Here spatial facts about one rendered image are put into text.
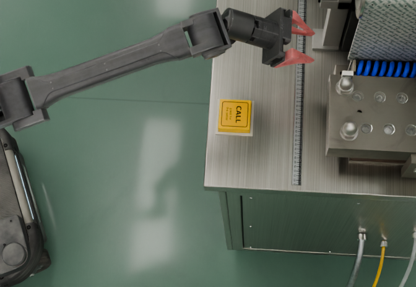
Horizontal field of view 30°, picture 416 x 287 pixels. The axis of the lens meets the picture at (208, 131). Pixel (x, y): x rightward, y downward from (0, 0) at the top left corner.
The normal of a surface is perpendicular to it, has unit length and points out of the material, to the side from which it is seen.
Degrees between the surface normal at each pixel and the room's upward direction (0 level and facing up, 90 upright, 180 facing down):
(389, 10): 90
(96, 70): 18
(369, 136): 0
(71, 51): 0
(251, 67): 0
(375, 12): 90
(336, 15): 90
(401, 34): 90
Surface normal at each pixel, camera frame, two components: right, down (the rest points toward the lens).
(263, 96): -0.05, -0.32
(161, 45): -0.04, 0.00
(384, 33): -0.07, 0.95
